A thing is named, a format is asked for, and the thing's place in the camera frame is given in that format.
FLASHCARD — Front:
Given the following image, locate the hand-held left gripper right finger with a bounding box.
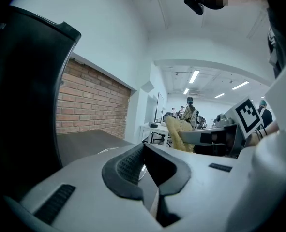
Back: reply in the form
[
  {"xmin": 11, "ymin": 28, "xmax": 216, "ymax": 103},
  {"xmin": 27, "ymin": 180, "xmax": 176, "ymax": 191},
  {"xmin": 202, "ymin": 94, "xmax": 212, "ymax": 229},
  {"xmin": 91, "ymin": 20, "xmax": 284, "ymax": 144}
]
[{"xmin": 144, "ymin": 143, "xmax": 255, "ymax": 232}]

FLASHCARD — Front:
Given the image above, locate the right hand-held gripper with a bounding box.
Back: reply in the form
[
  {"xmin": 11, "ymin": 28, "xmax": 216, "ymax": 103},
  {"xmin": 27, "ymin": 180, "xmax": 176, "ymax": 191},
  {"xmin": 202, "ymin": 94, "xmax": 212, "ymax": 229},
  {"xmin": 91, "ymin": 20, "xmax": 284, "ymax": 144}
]
[{"xmin": 180, "ymin": 95, "xmax": 266, "ymax": 159}]

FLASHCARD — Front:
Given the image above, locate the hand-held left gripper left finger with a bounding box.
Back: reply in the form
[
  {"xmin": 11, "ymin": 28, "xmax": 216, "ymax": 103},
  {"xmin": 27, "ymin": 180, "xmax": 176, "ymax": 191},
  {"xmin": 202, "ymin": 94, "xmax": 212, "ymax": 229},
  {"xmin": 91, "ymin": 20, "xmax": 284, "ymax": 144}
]
[{"xmin": 2, "ymin": 143, "xmax": 166, "ymax": 232}]

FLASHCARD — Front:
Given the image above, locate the person's right forearm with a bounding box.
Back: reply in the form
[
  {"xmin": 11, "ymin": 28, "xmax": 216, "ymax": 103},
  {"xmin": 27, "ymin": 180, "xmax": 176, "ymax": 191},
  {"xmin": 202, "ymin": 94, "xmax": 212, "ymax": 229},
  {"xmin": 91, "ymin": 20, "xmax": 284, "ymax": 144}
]
[{"xmin": 250, "ymin": 121, "xmax": 281, "ymax": 145}]

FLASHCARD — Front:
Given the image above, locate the grey office chair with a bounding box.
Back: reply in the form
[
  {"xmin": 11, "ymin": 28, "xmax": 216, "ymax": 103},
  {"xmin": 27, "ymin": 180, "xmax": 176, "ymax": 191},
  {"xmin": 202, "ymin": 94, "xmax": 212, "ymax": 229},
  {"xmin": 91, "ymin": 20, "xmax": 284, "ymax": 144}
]
[{"xmin": 190, "ymin": 109, "xmax": 208, "ymax": 130}]

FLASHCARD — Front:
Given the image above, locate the white desk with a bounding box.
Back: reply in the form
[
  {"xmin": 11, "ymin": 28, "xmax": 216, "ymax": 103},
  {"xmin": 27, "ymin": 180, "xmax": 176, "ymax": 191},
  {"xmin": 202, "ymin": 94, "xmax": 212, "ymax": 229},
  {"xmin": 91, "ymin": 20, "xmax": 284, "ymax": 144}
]
[{"xmin": 139, "ymin": 122, "xmax": 172, "ymax": 147}]

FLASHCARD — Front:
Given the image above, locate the computer monitor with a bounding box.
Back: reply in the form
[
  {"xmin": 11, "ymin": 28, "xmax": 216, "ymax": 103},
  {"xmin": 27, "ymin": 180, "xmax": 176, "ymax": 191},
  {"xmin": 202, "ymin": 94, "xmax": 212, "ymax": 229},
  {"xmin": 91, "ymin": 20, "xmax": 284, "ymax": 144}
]
[{"xmin": 153, "ymin": 91, "xmax": 165, "ymax": 124}]

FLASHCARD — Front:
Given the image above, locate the black wrist band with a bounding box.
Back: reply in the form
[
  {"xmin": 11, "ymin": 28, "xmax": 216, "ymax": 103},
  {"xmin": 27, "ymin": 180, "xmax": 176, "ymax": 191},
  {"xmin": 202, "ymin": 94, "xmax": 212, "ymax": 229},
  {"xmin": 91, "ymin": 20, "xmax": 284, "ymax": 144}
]
[{"xmin": 255, "ymin": 127, "xmax": 269, "ymax": 139}]

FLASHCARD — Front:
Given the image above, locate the black head-mounted camera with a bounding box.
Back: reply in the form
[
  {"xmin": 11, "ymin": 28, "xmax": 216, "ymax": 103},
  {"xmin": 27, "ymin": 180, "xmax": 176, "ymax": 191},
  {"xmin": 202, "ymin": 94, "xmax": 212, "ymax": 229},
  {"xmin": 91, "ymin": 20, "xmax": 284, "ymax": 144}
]
[{"xmin": 183, "ymin": 0, "xmax": 227, "ymax": 16}]

